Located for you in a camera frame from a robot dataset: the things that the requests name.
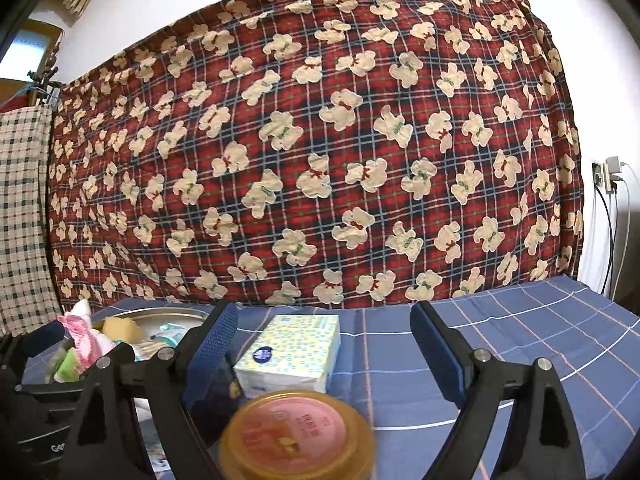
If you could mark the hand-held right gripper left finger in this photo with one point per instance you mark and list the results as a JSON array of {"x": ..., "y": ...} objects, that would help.
[{"x": 215, "y": 345}]

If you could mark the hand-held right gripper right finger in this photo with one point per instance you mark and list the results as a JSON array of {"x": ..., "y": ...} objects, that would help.
[{"x": 437, "y": 345}]

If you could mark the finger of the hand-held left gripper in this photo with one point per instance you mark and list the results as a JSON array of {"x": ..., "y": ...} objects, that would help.
[{"x": 45, "y": 337}]

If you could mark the green packet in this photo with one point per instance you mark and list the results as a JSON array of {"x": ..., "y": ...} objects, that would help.
[{"x": 67, "y": 367}]

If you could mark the pink white cloth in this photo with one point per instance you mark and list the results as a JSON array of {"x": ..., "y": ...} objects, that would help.
[{"x": 87, "y": 345}]

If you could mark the teal packet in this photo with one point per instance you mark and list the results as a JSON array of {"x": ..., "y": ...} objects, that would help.
[{"x": 170, "y": 332}]

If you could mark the round metal tin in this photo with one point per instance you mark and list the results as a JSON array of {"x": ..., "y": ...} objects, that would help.
[{"x": 150, "y": 312}]

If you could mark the yellow sponge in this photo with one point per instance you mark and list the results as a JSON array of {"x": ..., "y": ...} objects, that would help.
[{"x": 122, "y": 330}]

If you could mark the yellow dotted tissue pack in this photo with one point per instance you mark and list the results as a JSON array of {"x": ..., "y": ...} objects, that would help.
[{"x": 290, "y": 345}]

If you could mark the gold round lid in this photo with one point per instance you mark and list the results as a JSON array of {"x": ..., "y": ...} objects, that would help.
[{"x": 295, "y": 430}]

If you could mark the green white checked cloth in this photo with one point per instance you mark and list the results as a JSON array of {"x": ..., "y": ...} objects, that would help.
[{"x": 25, "y": 210}]

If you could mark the red plaid bear blanket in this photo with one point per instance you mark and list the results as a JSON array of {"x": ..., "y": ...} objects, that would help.
[{"x": 325, "y": 135}]

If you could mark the wooden door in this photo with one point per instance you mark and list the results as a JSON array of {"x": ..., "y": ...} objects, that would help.
[{"x": 15, "y": 91}]

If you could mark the window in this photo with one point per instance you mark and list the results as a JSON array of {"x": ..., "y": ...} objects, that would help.
[{"x": 25, "y": 45}]

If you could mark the wall socket with chargers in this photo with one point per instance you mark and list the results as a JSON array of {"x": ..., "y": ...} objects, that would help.
[{"x": 614, "y": 172}]

